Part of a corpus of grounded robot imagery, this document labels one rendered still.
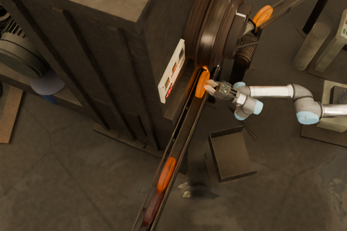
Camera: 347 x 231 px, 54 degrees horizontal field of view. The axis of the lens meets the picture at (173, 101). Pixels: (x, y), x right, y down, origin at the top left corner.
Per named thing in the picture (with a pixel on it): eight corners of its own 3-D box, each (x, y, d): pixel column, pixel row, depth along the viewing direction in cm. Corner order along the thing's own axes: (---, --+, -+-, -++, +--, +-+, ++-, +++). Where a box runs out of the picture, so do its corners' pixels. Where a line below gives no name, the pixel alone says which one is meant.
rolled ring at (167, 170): (159, 195, 179) (153, 192, 179) (167, 184, 197) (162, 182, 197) (171, 163, 176) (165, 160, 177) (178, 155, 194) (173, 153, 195)
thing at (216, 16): (195, 83, 186) (196, 35, 142) (224, 16, 201) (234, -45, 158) (206, 87, 185) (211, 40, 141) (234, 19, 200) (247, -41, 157)
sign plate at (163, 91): (160, 102, 163) (157, 86, 146) (181, 58, 172) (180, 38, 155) (164, 103, 162) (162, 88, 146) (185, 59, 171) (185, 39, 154)
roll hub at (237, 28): (220, 66, 178) (225, 37, 152) (237, 25, 188) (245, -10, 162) (230, 70, 177) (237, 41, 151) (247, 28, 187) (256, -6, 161)
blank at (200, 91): (193, 91, 183) (200, 93, 182) (204, 66, 186) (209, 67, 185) (195, 99, 198) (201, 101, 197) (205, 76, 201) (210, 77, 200)
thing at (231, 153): (212, 195, 248) (221, 178, 181) (204, 160, 258) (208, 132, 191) (239, 188, 249) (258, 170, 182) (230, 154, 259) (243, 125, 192)
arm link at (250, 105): (254, 117, 192) (262, 112, 185) (237, 109, 191) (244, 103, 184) (257, 106, 196) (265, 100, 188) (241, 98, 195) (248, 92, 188)
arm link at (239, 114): (243, 104, 207) (251, 96, 198) (246, 121, 203) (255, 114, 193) (231, 103, 205) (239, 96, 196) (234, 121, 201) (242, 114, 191)
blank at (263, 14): (255, 26, 231) (258, 29, 230) (249, 21, 218) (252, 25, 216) (271, 7, 226) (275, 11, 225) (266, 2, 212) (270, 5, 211)
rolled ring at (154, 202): (161, 191, 175) (155, 188, 175) (146, 226, 171) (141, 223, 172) (165, 191, 193) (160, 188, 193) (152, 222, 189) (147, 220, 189)
